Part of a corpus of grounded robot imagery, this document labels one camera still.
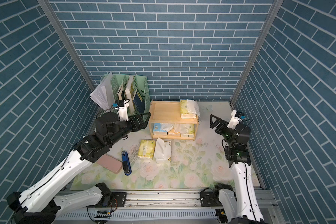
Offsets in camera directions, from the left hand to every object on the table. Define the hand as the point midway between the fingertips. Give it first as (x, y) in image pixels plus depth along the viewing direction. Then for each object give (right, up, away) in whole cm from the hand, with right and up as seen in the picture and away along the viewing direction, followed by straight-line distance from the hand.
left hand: (149, 116), depth 64 cm
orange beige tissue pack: (+12, -10, +31) cm, 35 cm away
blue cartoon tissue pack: (+3, -9, +30) cm, 31 cm away
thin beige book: (-28, +17, +35) cm, 48 cm away
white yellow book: (-19, +15, +28) cm, 37 cm away
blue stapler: (-18, -29, +19) cm, 39 cm away
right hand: (+35, -2, +9) cm, 36 cm away
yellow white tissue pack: (+21, +4, +20) cm, 29 cm away
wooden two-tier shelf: (+8, +2, +25) cm, 27 cm away
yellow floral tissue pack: (-6, -21, +25) cm, 33 cm away
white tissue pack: (+4, -22, +23) cm, 32 cm away
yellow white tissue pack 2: (+20, -10, +30) cm, 38 cm away
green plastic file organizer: (-18, +19, +38) cm, 46 cm away
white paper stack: (-35, +14, +28) cm, 47 cm away
